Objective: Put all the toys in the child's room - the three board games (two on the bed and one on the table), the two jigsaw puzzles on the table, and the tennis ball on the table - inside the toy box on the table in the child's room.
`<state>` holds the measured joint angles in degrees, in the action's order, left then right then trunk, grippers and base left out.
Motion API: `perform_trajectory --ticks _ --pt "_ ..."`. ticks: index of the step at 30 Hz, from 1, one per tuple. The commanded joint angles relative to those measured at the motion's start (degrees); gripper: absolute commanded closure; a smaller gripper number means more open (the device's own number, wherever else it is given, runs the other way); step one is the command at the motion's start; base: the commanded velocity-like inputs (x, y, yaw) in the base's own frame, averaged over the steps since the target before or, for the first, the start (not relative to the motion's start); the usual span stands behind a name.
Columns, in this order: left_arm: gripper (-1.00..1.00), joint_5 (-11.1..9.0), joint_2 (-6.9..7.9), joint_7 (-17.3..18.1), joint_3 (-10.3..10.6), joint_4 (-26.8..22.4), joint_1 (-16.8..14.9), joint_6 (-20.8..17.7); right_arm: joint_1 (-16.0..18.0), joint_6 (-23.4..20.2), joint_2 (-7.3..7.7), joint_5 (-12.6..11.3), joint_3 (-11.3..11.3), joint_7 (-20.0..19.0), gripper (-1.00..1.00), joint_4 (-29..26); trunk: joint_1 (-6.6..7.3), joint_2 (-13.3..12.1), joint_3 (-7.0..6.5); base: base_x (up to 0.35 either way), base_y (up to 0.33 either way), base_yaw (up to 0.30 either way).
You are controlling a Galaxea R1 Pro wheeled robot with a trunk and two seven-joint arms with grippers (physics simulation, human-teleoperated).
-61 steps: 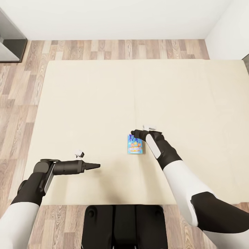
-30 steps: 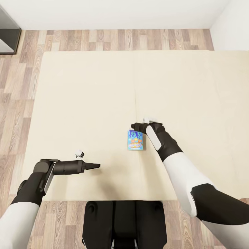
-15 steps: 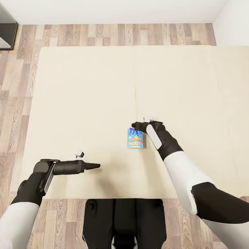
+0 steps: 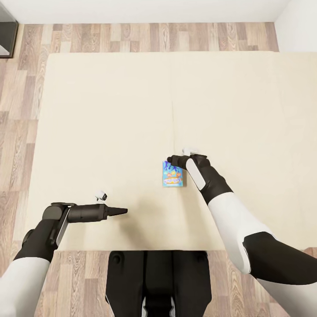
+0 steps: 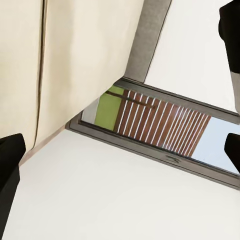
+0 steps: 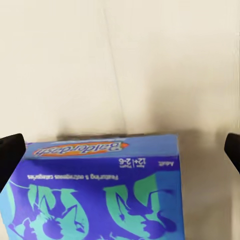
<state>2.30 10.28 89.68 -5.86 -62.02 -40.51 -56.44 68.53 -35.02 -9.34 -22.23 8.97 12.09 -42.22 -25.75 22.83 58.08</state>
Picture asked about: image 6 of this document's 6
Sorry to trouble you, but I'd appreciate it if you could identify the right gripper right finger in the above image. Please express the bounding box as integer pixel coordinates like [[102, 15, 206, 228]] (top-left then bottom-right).
[[224, 132, 240, 173]]

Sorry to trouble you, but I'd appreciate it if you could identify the board game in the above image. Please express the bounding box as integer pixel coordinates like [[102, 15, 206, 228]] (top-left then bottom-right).
[[0, 134, 185, 240]]

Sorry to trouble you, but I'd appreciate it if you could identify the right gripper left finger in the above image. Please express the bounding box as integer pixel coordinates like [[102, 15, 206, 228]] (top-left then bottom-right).
[[0, 133, 26, 192]]

